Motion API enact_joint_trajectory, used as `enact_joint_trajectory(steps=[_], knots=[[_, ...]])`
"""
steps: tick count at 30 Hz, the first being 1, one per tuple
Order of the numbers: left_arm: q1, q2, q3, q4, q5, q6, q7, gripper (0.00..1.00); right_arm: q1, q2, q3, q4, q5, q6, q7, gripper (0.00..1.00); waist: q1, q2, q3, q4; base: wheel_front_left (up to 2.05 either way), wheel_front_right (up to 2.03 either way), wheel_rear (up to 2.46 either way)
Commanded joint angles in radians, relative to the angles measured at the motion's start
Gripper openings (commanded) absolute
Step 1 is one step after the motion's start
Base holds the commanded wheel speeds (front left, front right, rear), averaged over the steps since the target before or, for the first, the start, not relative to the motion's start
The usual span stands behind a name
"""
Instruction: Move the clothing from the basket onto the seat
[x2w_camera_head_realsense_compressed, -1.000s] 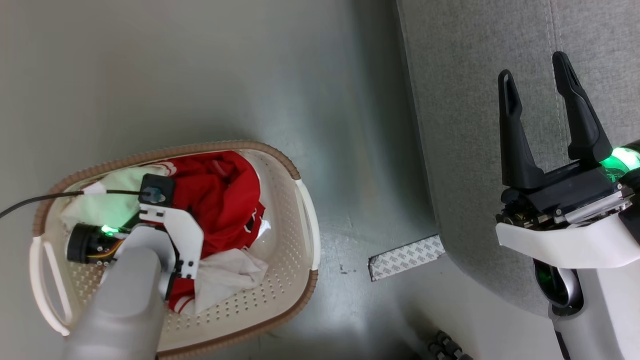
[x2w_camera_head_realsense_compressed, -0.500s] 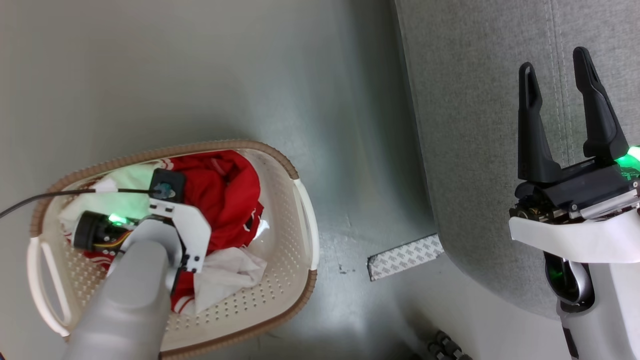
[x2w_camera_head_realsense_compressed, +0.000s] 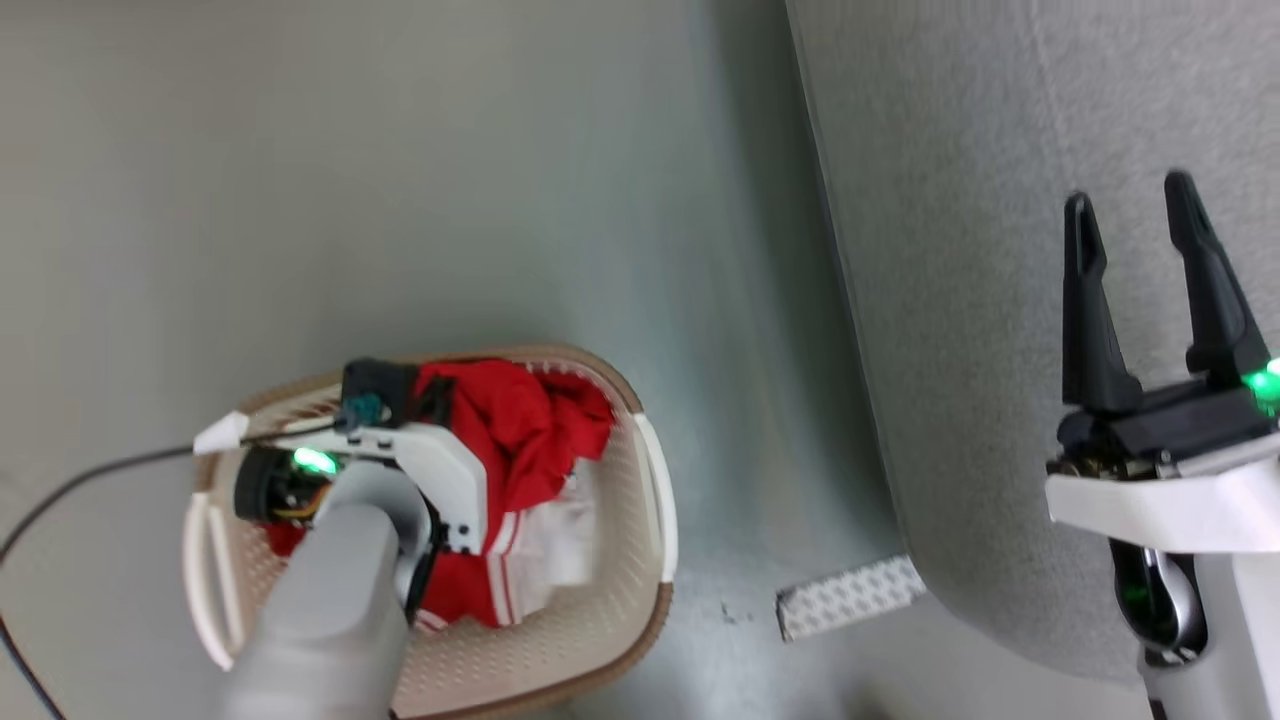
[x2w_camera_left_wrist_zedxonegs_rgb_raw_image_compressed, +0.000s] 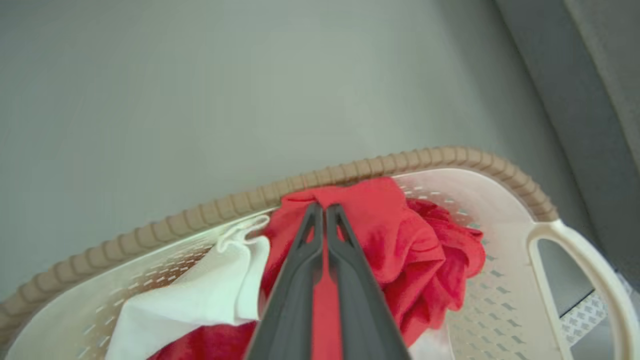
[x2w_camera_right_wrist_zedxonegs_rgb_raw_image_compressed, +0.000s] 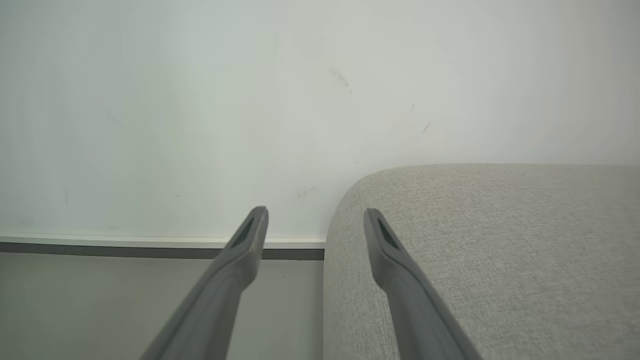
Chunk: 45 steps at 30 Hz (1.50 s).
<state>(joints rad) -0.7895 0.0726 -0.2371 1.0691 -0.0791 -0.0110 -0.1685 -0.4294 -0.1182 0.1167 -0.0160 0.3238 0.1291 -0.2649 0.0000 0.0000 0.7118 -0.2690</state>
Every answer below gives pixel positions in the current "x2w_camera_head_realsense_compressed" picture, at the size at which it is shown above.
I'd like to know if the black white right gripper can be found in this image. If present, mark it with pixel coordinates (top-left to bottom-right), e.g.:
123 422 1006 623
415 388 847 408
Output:
1045 170 1280 553

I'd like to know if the thin black cable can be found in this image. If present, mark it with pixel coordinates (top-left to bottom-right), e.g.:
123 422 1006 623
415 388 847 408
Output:
0 420 341 720

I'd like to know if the beige perforated laundry basket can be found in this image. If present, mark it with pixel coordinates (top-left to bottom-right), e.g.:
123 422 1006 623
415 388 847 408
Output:
182 345 679 720

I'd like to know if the red and white garment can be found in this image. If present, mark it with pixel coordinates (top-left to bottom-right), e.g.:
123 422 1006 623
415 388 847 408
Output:
265 358 616 633

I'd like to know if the grey fabric sofa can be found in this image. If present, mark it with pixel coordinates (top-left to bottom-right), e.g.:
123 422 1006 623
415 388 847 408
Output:
785 0 1280 686

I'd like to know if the white patterned flat strip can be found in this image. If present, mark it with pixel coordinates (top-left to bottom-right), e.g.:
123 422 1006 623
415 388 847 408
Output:
776 556 928 643

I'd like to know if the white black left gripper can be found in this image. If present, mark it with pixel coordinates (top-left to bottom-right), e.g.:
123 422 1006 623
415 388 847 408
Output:
233 420 489 556

